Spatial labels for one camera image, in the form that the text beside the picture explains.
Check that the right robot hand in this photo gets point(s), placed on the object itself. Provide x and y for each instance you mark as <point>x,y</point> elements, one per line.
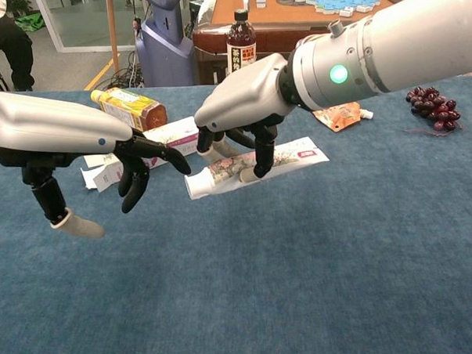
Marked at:
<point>244,94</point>

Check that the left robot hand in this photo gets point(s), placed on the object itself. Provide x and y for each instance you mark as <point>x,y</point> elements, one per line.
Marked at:
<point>46,126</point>

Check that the floral toothpaste tube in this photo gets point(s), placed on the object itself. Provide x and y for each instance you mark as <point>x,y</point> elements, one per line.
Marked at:
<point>228,171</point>

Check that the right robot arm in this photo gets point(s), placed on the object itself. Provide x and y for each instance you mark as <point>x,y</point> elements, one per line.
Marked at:
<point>410,40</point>

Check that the floral toothpaste carton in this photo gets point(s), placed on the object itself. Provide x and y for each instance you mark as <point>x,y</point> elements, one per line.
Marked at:
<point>179,136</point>

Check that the dark tea bottle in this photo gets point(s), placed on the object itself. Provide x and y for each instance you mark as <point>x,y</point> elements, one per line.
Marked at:
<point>241,39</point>

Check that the person in black trousers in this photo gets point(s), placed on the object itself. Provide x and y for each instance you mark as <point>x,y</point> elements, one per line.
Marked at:
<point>13,49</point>

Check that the yellow label tea bottle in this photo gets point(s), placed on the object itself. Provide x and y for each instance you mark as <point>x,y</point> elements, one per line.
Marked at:
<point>127,107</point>

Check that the brown mahjong table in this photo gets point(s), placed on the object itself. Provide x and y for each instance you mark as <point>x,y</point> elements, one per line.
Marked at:
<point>283,14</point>

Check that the orange spout pouch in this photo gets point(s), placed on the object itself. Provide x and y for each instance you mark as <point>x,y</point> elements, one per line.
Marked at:
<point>339,117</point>

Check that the green bag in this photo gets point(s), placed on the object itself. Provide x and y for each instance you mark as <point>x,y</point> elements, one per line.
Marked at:
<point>31,22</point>

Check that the wooden pole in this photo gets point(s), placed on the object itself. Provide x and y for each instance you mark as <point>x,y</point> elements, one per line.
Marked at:
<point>113,33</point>

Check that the blue table mat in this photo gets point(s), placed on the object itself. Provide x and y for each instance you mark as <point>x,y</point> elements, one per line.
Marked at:
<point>263,270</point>

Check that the bunch of red grapes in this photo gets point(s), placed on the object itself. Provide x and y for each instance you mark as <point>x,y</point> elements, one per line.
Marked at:
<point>432,103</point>

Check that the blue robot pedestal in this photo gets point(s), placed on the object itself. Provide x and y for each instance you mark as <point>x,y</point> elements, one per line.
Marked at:
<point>164,51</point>

